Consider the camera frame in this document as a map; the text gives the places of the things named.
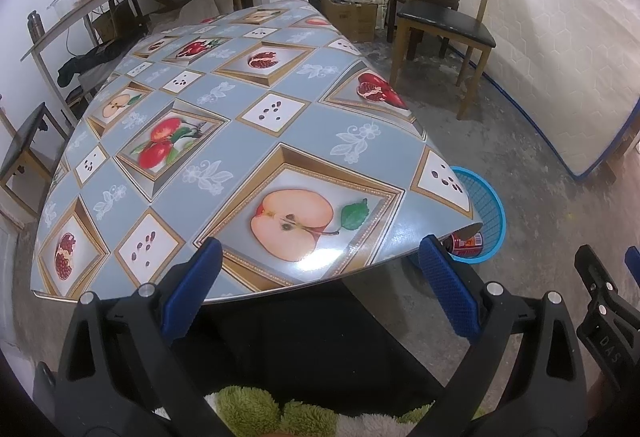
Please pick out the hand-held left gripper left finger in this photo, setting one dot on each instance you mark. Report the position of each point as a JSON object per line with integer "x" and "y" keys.
{"x": 192, "y": 289}

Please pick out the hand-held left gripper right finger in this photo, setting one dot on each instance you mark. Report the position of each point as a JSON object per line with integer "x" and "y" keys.
{"x": 447, "y": 292}

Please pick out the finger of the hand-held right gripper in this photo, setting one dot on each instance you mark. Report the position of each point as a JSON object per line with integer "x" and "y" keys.
{"x": 595, "y": 277}
{"x": 634, "y": 258}

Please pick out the red drink can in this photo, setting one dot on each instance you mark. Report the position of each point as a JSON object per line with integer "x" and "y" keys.
{"x": 467, "y": 243}

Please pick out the blue plastic basket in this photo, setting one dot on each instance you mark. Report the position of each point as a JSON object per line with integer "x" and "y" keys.
{"x": 487, "y": 207}

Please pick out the green fluffy garment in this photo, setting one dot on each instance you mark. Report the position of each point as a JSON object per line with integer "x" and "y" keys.
{"x": 250, "y": 409}

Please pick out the fruit print tablecloth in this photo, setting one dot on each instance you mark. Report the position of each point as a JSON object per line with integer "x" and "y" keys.
{"x": 240, "y": 142}

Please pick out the wooden chair black seat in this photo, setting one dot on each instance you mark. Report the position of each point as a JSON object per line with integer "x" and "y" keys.
{"x": 27, "y": 142}
{"x": 445, "y": 22}

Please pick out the white mattress blue edge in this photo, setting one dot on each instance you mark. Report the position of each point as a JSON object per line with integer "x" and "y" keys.
{"x": 550, "y": 42}

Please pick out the black cloth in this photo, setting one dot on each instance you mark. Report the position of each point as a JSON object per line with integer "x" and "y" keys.
{"x": 95, "y": 59}

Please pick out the cardboard box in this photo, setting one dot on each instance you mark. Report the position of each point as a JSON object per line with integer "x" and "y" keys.
{"x": 352, "y": 19}

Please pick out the small steel thermos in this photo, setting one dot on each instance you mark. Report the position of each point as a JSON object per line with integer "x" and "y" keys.
{"x": 36, "y": 24}

